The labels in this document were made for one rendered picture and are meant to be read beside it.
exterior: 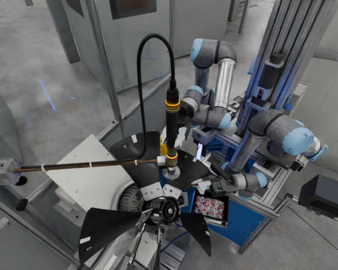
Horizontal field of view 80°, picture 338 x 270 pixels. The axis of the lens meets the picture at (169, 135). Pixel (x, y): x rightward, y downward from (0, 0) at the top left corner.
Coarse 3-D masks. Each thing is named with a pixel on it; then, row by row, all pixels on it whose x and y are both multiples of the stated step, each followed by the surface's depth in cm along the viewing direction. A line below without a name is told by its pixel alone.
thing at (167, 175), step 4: (160, 156) 77; (164, 156) 77; (160, 164) 76; (164, 164) 77; (160, 168) 77; (164, 168) 78; (176, 168) 84; (164, 172) 81; (176, 172) 82; (164, 176) 82; (168, 176) 81; (172, 176) 81; (176, 176) 81
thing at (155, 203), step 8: (144, 200) 90; (152, 200) 88; (160, 200) 84; (168, 200) 86; (176, 200) 88; (144, 208) 89; (160, 208) 82; (168, 208) 85; (176, 208) 87; (152, 216) 85; (160, 216) 81; (168, 216) 84; (176, 216) 87; (152, 224) 90; (168, 224) 83
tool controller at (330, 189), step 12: (312, 180) 98; (324, 180) 92; (300, 192) 107; (312, 192) 93; (324, 192) 90; (336, 192) 89; (300, 204) 104; (312, 204) 97; (324, 204) 92; (336, 204) 87; (336, 216) 95
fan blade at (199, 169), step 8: (184, 152) 112; (184, 160) 108; (192, 160) 109; (184, 168) 105; (192, 168) 105; (200, 168) 107; (184, 176) 101; (192, 176) 102; (200, 176) 103; (176, 184) 97; (184, 184) 97
